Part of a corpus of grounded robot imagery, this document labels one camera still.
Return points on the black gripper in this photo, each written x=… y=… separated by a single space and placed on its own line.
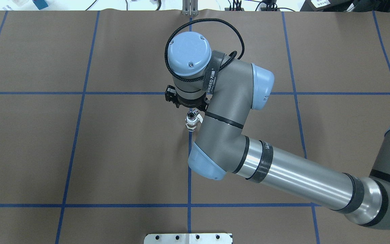
x=190 y=102

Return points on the chrome threaded pipe fitting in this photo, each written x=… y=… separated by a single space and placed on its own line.
x=192 y=115

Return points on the white PPR valve with handle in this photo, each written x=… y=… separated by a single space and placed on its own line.
x=192 y=125

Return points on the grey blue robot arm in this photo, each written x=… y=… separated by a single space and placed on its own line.
x=226 y=90

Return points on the teal box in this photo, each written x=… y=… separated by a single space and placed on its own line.
x=41 y=4

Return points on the black device with label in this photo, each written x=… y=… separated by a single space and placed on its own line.
x=326 y=5

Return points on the grey metal bracket post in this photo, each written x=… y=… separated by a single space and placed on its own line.
x=190 y=8

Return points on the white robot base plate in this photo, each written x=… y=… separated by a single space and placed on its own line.
x=189 y=238

